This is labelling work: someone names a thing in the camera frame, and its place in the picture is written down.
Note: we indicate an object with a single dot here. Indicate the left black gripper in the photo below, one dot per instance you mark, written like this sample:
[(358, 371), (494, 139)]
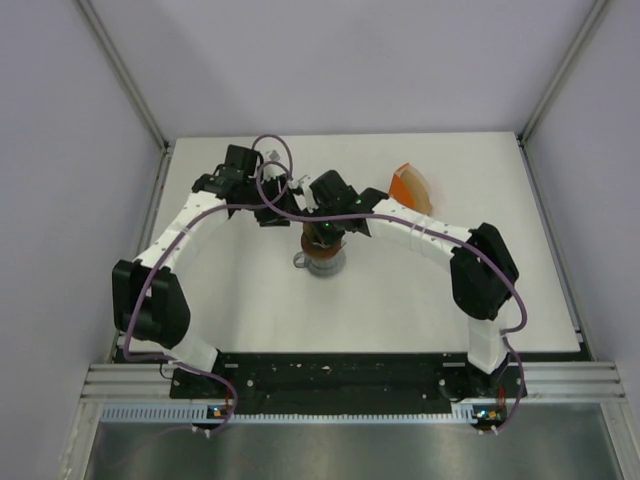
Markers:
[(286, 201)]

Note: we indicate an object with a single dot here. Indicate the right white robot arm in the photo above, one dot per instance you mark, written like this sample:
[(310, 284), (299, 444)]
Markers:
[(483, 273)]

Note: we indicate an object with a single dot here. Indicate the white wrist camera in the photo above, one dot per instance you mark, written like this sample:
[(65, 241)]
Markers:
[(303, 195), (272, 161)]

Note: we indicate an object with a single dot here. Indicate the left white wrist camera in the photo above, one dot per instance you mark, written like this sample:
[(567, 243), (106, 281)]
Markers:
[(272, 161)]

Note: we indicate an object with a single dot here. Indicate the orange coffee filter box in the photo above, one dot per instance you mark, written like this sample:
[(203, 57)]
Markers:
[(399, 190)]

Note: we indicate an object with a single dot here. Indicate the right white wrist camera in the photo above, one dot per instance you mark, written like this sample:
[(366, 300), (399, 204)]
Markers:
[(303, 195)]

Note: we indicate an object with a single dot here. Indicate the grey slotted cable duct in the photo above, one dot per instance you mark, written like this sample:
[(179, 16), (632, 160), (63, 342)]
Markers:
[(204, 414)]

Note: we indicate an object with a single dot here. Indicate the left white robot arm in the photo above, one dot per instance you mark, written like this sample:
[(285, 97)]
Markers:
[(149, 302)]

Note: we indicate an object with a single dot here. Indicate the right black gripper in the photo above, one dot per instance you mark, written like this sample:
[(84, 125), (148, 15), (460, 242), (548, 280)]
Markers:
[(325, 238)]

